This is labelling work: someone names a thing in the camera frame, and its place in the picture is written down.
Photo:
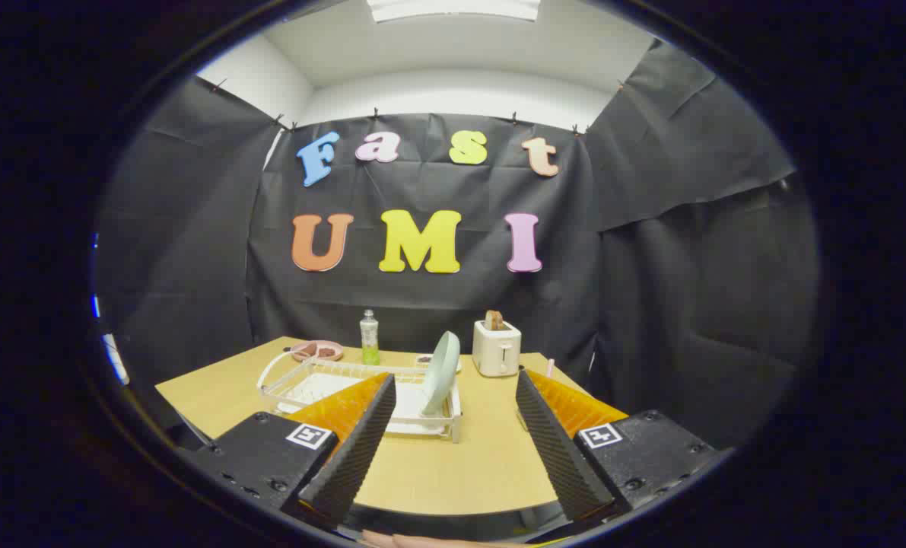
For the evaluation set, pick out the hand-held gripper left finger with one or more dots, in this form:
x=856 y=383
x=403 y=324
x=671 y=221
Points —
x=354 y=457

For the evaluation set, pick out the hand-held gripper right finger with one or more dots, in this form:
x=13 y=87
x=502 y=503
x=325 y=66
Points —
x=559 y=457

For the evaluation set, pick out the pale green plate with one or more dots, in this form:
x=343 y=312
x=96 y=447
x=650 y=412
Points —
x=441 y=373

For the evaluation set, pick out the pink plate with food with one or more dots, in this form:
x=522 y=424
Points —
x=317 y=351

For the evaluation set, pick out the clear bottle with green liquid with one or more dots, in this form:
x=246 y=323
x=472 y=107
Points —
x=369 y=335

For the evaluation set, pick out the white toaster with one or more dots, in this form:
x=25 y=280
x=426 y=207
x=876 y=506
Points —
x=496 y=350

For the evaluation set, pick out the brown bread slice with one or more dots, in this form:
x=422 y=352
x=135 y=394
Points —
x=494 y=320

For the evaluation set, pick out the black backdrop cloth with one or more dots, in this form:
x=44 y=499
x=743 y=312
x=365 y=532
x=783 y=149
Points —
x=650 y=304

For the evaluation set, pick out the ceiling light panel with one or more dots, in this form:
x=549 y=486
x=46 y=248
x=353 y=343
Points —
x=452 y=7

